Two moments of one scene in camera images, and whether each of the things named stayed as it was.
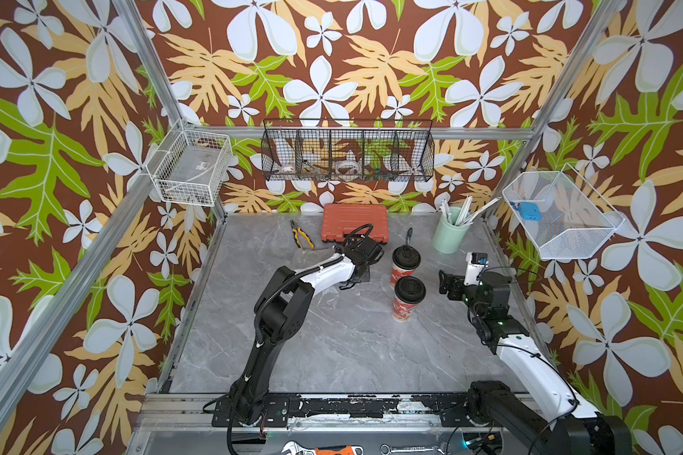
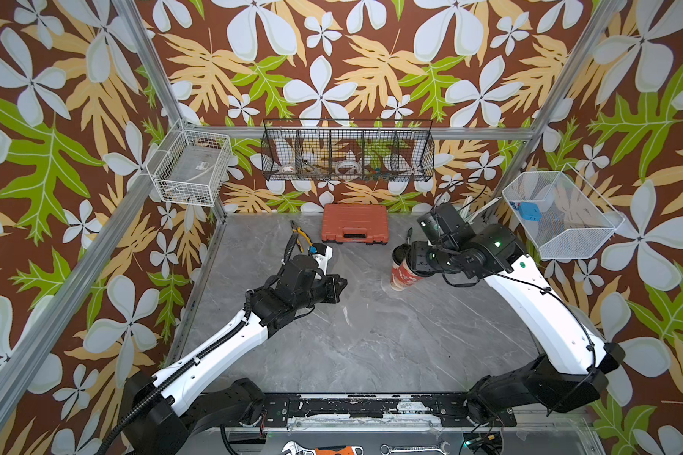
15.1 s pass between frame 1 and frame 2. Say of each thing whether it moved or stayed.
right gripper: moved
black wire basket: stayed
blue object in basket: stayed
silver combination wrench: stayed
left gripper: moved
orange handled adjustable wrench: stayed
